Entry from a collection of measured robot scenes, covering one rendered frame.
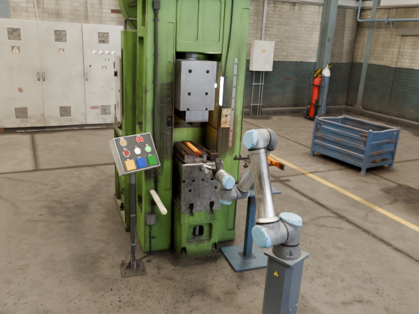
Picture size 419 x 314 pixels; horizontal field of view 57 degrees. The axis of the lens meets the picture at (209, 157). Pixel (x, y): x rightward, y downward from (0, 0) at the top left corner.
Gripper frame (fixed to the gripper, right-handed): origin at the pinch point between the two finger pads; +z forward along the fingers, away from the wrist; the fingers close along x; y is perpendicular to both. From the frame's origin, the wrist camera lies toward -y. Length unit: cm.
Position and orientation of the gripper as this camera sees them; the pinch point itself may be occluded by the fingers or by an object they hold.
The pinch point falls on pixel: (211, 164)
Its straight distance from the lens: 304.7
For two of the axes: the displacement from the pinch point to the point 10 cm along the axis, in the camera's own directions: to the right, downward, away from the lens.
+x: 9.4, -0.6, 3.4
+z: -3.5, -2.9, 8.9
